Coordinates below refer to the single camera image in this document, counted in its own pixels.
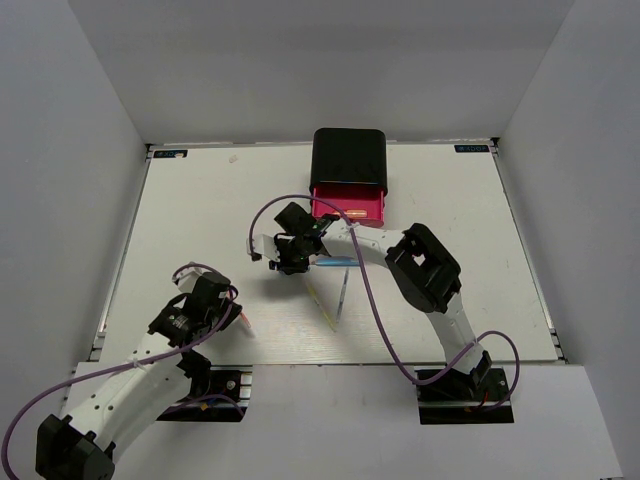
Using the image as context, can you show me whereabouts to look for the long blue marker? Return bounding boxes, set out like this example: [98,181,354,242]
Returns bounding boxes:
[311,257,359,268]

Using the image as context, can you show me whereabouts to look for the blue thin pen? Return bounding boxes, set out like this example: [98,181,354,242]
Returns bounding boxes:
[336,267,350,323]

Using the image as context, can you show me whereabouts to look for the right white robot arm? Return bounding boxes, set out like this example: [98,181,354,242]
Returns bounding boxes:
[247,202,492,399]

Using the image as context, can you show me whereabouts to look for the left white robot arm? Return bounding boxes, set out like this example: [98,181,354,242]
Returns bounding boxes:
[35,271,242,479]

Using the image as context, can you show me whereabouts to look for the yellow pen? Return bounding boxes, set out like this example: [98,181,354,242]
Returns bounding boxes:
[307,284,337,332]

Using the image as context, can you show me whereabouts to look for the red pink pen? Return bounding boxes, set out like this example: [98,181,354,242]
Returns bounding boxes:
[239,313,254,338]

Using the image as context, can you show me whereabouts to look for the black drawer cabinet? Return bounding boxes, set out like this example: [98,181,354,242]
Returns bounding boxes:
[309,127,388,193]

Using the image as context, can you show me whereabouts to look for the left blue table label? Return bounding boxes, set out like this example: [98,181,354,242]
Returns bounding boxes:
[153,149,188,159]

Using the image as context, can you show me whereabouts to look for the blue table label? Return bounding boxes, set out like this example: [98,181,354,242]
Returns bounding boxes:
[153,149,188,159]
[454,144,490,153]

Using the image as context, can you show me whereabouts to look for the right blue table label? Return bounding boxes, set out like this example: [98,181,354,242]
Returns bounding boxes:
[454,144,490,153]

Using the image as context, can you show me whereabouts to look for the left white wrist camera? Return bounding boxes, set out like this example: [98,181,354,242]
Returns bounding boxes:
[171,265,203,293]

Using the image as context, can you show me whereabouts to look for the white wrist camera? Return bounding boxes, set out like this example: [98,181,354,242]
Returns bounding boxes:
[171,265,203,293]
[246,234,280,262]

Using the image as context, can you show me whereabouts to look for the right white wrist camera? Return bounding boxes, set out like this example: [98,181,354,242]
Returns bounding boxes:
[246,234,280,262]

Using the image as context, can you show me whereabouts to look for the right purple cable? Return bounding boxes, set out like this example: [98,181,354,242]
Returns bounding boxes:
[247,194,521,413]

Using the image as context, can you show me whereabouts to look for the purple cable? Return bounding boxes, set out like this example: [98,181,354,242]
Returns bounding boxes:
[247,194,521,413]
[0,261,247,480]

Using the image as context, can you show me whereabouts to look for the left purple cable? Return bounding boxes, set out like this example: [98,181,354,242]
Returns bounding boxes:
[0,261,247,480]

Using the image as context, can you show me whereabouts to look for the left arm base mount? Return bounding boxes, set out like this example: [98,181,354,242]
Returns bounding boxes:
[157,366,253,423]

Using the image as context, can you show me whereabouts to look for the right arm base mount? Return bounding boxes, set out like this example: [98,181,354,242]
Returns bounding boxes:
[417,368,514,426]

